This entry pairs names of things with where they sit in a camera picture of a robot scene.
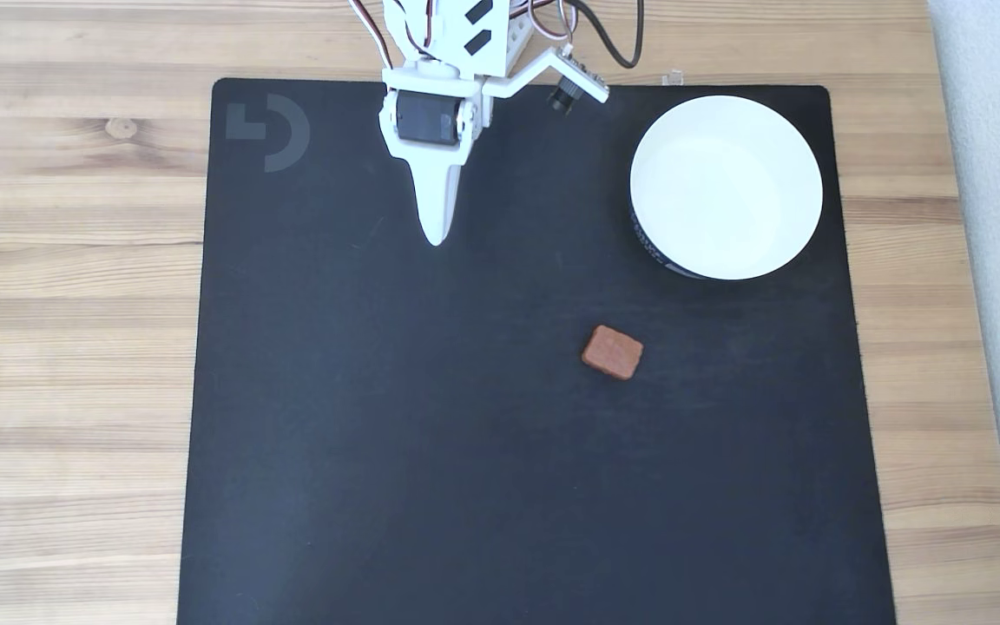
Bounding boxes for brown square toy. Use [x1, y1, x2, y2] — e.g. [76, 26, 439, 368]
[581, 325, 645, 381]

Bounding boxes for white round plate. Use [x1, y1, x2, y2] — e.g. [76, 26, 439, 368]
[628, 94, 825, 282]

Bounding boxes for black desk mat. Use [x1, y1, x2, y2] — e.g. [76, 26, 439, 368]
[176, 76, 898, 625]

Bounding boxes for red black servo wires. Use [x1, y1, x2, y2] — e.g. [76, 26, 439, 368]
[348, 0, 442, 72]

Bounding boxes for gripper camera with white mount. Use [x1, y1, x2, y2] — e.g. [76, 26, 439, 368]
[483, 48, 612, 116]

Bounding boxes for black camera cable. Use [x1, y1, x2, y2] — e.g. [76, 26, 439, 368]
[565, 0, 647, 70]

